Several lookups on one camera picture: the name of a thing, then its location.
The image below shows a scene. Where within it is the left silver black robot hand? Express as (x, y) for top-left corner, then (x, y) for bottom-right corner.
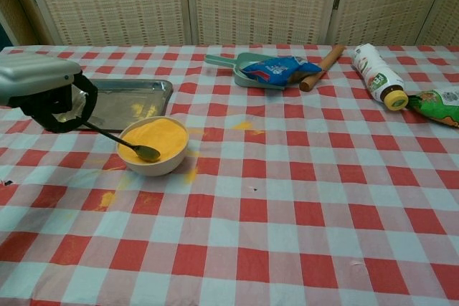
(0, 55), (98, 133)

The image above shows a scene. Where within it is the black spoon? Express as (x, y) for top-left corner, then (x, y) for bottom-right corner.
(82, 121), (161, 163)

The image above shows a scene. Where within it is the rectangular metal tray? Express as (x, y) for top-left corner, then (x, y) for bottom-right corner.
(71, 79), (174, 133)

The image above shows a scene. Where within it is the bowl of yellow powder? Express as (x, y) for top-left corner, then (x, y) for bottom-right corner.
(116, 115), (189, 177)

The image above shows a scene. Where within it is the woven bamboo folding screen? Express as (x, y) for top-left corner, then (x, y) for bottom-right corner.
(0, 0), (459, 48)

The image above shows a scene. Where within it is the yellow powder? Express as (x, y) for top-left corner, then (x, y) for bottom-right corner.
(118, 118), (189, 164)

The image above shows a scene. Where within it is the green plastic dustpan scoop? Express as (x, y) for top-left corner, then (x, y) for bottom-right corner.
(204, 52), (288, 90)

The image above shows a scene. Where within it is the blue snack bag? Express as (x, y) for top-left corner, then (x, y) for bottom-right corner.
(240, 55), (323, 85)

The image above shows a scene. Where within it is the red white checkered tablecloth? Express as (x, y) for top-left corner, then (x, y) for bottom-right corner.
(0, 43), (459, 306)

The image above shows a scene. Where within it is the brown wooden rolling pin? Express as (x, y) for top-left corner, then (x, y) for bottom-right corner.
(299, 45), (346, 92)

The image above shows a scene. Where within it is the white bottle yellow cap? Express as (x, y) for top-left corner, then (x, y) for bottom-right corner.
(350, 43), (410, 112)

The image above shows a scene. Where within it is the green snack bag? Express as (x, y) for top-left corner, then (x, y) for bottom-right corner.
(407, 85), (459, 130)

